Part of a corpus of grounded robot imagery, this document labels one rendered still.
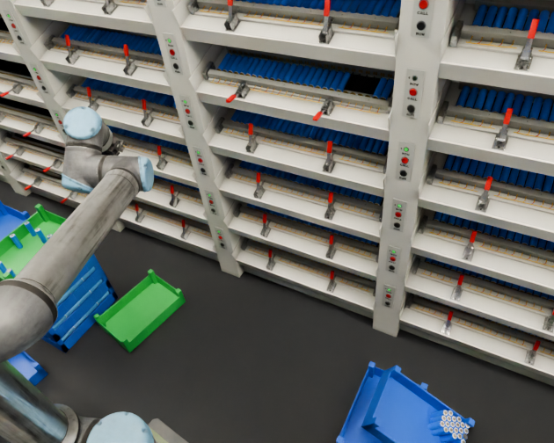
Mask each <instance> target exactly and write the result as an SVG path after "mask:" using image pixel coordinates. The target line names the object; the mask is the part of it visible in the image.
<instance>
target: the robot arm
mask: <svg viewBox="0 0 554 443"><path fill-rule="evenodd" d="M63 126H64V130H65V134H66V135H67V139H66V146H65V154H64V162H63V169H62V186H63V187H64V188H66V189H68V190H71V191H75V192H83V193H89V195H88V196H87V197H86V198H85V199H84V201H83V202H82V203H81V204H80V205H79V206H78V207H77V209H76V210H75V211H74V212H73V213H72V214H71V215H70V216H69V218H68V219H67V220H66V221H65V222H64V223H63V224H62V226H61V227H60V228H59V229H58V230H56V232H55V233H54V234H53V235H52V236H51V237H50V238H49V239H48V241H47V242H46V243H45V244H44V245H43V246H42V247H41V249H40V250H39V251H38V252H37V253H36V254H35V255H34V256H33V258H32V259H31V260H30V261H29V262H28V263H27V264H26V266H25V267H24V268H23V269H22V270H21V271H20V272H19V274H18V275H17V276H16V277H15V278H14V279H8V280H2V281H0V436H2V437H3V438H5V439H7V440H8V441H9V442H10V443H159V442H157V441H156V440H155V438H154V436H153V434H152V432H151V430H150V428H149V426H148V425H147V424H146V423H145V422H144V421H143V420H142V419H141V418H139V417H138V416H136V415H135V414H133V413H129V412H116V413H113V414H110V415H108V416H106V417H104V418H102V419H101V418H87V417H80V416H78V415H77V414H76V413H75V412H74V411H73V410H72V409H71V408H70V407H68V406H67V405H64V404H59V403H55V404H52V403H51V402H50V401H49V400H48V399H47V398H46V397H45V396H44V395H43V394H42V393H41V392H40V391H39V390H38V389H37V388H36V387H35V386H33V385H32V383H31V382H29V381H28V380H27V379H26V378H25V377H24V375H22V374H21V373H20V372H19V371H18V370H17V368H15V367H14V366H13V365H12V364H11V363H10V362H9V361H8V359H11V358H13V357H14V356H16V355H18V354H20V353H22V352H23V351H25V350H26V349H28V348H29V347H31V346H32V345H34V344H35V343H36V342H38V341H39V340H40V339H41V338H43V337H44V336H45V335H46V334H47V332H48V331H49V330H50V328H51V327H52V325H53V324H54V323H55V321H56V319H57V317H58V309H57V307H56V304H57V303H58V301H59V300H60V299H61V298H62V296H63V295H64V294H65V292H66V291H67V290H68V288H69V286H70V285H71V284H72V282H73V281H74V279H75V278H76V277H77V275H78V274H79V273H80V272H81V270H82V269H83V268H84V266H85V264H86V263H87V262H88V260H89V259H90V258H91V256H92V254H93V253H94V252H95V250H96V249H97V248H98V247H99V245H100V244H101V243H102V241H103V240H104V238H105V237H106V235H107V234H108V233H109V231H110V230H111V228H112V227H113V225H114V224H115V223H116V222H117V221H118V219H119V218H120V216H121V215H122V213H123V212H124V211H125V209H126V208H127V207H128V205H129V203H130V202H131V201H132V199H133V198H134V197H135V196H136V195H137V194H138V192H149V191H150V190H151V188H152V186H153V183H154V170H153V165H152V162H151V161H150V160H149V159H148V158H147V157H142V156H119V154H120V152H121V153H122V152H123V150H124V147H123V145H125V146H127V144H126V143H125V142H124V141H122V140H120V139H118V138H116V137H114V136H113V134H112V132H111V130H110V128H109V127H108V126H107V125H106V124H105V122H104V120H102V119H101V117H100V115H99V114H98V113H96V112H95V111H93V110H92V109H91V108H89V107H86V106H78V107H75V108H73V109H71V110H69V111H68V112H67V113H66V115H65V117H64V120H63ZM122 144H123V145H122Z"/></svg>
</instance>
